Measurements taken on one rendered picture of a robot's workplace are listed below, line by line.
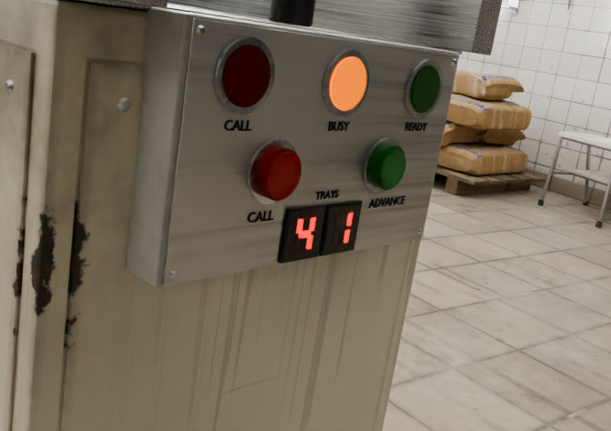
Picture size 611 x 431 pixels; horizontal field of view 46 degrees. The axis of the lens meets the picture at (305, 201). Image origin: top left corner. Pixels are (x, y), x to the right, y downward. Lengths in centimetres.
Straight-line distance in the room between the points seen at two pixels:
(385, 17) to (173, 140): 27
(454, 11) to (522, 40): 474
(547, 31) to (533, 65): 24
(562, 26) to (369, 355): 462
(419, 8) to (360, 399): 32
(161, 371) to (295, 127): 17
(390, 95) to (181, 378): 22
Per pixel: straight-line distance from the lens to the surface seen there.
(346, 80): 43
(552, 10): 520
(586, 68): 501
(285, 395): 54
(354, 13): 61
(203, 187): 38
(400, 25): 58
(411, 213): 52
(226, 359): 48
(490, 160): 444
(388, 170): 47
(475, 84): 450
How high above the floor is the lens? 84
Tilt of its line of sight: 14 degrees down
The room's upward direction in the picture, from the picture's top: 9 degrees clockwise
